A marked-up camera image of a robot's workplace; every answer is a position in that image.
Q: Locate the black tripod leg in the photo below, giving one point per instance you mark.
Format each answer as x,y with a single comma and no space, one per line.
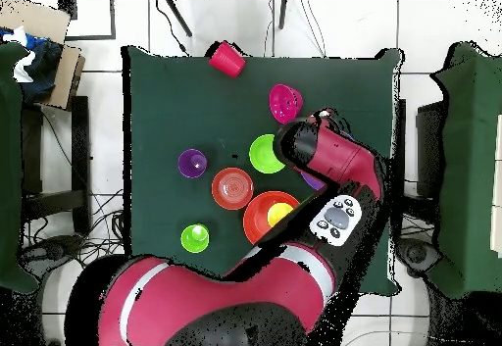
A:
178,16
282,12

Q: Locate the black rectangular frame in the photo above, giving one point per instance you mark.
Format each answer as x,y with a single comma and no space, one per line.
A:
113,16

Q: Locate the red cup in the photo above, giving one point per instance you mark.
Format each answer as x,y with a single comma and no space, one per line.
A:
226,59

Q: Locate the green cloth covered table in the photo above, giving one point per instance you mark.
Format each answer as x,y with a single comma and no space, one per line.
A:
10,165
466,165

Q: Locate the black stool frame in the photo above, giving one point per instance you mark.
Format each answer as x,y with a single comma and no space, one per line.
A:
80,165

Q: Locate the blue and white cloth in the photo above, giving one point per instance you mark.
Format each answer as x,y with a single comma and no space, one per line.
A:
43,67

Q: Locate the small green bowl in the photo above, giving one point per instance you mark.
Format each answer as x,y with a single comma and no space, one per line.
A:
262,154

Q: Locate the green cup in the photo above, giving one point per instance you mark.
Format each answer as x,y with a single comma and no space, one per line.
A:
192,240

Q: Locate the dark green tablecloth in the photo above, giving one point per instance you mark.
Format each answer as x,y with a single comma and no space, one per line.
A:
164,87

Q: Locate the yellow cup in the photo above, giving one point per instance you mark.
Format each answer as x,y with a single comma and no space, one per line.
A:
277,212

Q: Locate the purple cup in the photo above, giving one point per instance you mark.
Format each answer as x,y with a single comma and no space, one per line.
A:
190,161

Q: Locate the large purple bowl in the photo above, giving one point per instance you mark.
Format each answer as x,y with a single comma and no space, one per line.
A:
311,180

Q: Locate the large orange-red bowl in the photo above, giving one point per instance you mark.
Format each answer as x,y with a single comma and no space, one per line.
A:
255,220

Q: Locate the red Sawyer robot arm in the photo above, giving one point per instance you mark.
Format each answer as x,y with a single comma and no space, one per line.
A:
235,295

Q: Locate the cardboard box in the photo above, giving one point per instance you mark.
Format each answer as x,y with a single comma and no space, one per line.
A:
35,18

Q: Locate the pink bowl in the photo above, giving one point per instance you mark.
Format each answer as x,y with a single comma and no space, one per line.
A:
284,105

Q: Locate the small orange bowl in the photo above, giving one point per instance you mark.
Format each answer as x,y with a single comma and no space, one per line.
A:
232,188

